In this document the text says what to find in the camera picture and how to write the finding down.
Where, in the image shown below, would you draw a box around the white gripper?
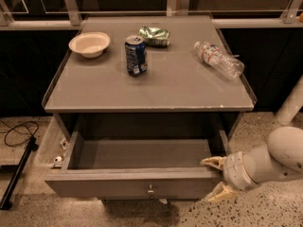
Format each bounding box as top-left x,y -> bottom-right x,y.
200,151 -> 258,203

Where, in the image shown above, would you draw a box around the grey top drawer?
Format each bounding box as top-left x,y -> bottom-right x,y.
45,130 -> 233,201

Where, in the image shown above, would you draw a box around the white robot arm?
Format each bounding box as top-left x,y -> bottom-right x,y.
201,76 -> 303,202

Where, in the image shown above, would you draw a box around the grey drawer cabinet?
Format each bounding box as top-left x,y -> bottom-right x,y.
42,14 -> 258,203

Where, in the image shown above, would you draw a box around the clear plastic water bottle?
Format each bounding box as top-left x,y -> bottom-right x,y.
194,42 -> 244,80

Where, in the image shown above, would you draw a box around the blue soda can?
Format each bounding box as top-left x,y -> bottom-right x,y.
125,35 -> 148,76

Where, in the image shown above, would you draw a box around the green crumpled chip bag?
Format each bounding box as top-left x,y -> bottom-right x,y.
139,26 -> 170,47

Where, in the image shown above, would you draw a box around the small items beside cabinet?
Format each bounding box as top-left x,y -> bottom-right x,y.
51,138 -> 69,168

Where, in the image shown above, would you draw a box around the metal window railing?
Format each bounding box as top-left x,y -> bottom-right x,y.
0,0 -> 303,30

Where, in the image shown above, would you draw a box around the white paper bowl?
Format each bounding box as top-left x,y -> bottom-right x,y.
68,32 -> 111,59

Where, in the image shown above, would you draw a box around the black metal floor bar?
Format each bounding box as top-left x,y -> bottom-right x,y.
0,136 -> 39,210

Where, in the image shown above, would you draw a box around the black cable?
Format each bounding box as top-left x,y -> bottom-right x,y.
0,118 -> 40,148

